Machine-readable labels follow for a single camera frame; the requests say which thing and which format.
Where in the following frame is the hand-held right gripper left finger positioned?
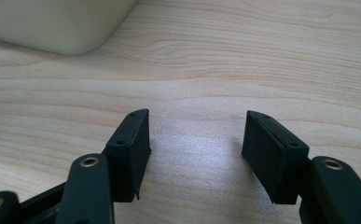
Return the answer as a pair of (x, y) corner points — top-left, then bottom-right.
(101, 107), (153, 203)

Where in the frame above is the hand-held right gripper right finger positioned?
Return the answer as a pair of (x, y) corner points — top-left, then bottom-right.
(241, 109), (311, 205)

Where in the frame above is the cream plastic container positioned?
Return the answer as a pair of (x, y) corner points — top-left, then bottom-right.
(0, 0), (139, 56)

